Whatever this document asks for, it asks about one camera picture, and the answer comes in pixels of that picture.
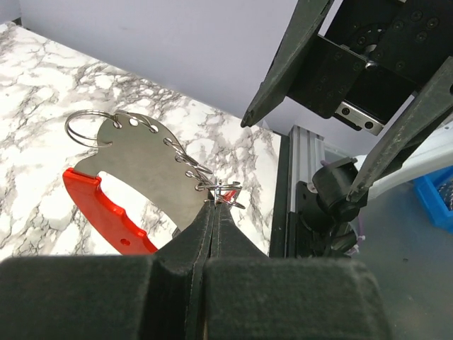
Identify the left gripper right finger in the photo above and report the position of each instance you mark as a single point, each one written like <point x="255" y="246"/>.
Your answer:
<point x="243" y="294"/>

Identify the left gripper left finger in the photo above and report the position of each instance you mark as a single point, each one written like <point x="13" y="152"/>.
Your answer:
<point x="156" y="296"/>

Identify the steel key organizer red handle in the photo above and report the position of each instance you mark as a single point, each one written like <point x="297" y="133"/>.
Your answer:
<point x="147" y="156"/>

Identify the blue plastic bin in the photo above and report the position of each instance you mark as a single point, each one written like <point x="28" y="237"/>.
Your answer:
<point x="434" y="191"/>

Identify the red key tag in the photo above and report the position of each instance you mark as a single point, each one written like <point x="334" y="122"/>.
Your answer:
<point x="227" y="197"/>

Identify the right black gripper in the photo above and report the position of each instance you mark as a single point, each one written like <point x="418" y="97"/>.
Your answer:
<point x="371" y="59"/>

